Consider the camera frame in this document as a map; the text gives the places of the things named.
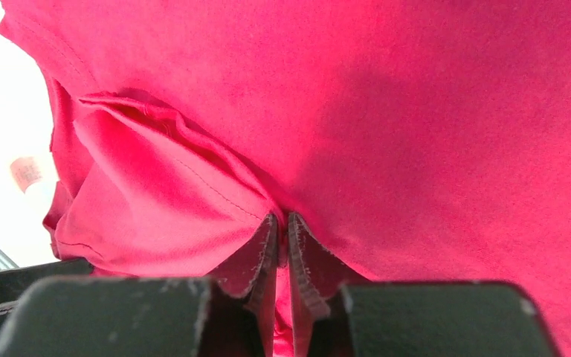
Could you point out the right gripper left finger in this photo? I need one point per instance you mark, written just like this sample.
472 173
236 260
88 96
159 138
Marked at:
242 304

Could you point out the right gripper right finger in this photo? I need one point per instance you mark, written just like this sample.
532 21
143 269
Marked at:
319 312

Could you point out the red t shirt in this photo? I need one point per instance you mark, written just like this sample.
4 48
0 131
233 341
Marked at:
418 140

